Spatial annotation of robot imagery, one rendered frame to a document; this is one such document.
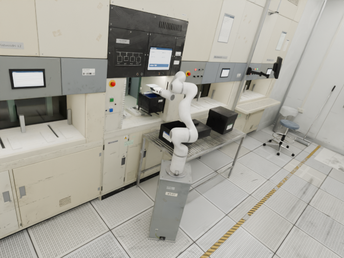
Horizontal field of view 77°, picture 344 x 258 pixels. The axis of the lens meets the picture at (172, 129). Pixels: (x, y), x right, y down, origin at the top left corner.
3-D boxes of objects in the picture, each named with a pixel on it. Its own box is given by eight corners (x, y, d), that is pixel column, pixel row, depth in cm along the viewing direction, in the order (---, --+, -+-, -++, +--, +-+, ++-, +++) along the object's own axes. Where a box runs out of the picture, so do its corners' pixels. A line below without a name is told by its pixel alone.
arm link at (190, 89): (176, 142, 181) (194, 143, 186) (181, 142, 170) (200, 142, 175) (176, 83, 185) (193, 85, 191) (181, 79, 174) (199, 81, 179)
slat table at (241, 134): (167, 218, 239) (180, 162, 206) (135, 186, 275) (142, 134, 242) (230, 177, 327) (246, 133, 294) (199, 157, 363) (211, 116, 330)
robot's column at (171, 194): (175, 243, 215) (192, 183, 182) (147, 239, 213) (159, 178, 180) (175, 220, 240) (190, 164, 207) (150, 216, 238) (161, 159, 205)
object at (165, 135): (157, 137, 241) (160, 124, 233) (175, 133, 259) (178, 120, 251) (174, 150, 224) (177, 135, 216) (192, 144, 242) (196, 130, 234)
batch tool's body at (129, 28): (102, 203, 242) (113, 5, 157) (68, 159, 298) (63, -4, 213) (161, 176, 302) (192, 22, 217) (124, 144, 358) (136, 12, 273)
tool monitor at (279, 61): (274, 86, 300) (284, 59, 284) (240, 74, 332) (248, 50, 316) (284, 84, 327) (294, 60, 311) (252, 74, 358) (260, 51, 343)
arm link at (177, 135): (189, 157, 182) (195, 132, 172) (168, 157, 176) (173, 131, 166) (184, 149, 192) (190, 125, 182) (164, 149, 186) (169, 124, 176)
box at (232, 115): (222, 135, 277) (228, 117, 266) (204, 126, 293) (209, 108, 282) (233, 130, 297) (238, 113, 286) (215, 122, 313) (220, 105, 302)
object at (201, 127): (194, 140, 251) (197, 130, 245) (177, 129, 269) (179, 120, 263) (210, 135, 270) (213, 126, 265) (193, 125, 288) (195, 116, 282)
